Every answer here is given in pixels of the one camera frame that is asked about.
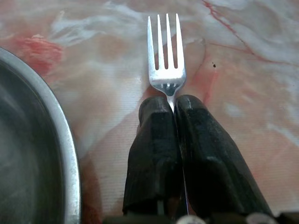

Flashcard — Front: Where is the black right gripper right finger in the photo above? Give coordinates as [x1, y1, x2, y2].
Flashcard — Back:
[174, 94, 273, 217]

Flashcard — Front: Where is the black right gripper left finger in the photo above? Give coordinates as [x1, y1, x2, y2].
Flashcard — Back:
[122, 96, 185, 215]

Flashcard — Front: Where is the silver metal fork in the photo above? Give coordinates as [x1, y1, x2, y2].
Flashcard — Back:
[147, 13, 190, 215]

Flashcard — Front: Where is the round steel plate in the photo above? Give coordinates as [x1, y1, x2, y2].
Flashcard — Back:
[0, 46, 82, 224]

